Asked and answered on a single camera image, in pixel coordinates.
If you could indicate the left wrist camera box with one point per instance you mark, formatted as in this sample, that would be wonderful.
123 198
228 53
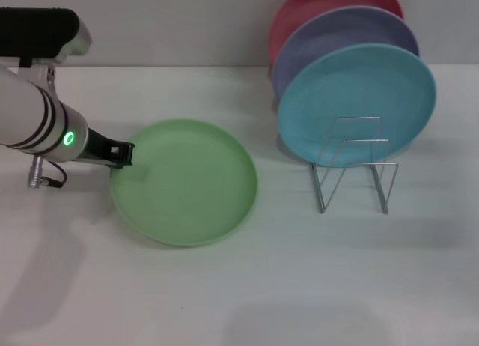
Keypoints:
37 31

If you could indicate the red plate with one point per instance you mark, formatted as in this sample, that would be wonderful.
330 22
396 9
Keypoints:
299 12

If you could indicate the green plate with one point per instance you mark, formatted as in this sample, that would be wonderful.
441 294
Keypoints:
187 185

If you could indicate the blue plate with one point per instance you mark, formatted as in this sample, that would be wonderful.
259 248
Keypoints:
355 84

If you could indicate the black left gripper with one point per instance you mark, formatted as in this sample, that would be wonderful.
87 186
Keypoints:
97 147

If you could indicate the purple plate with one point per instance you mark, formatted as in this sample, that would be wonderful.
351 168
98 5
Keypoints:
329 35

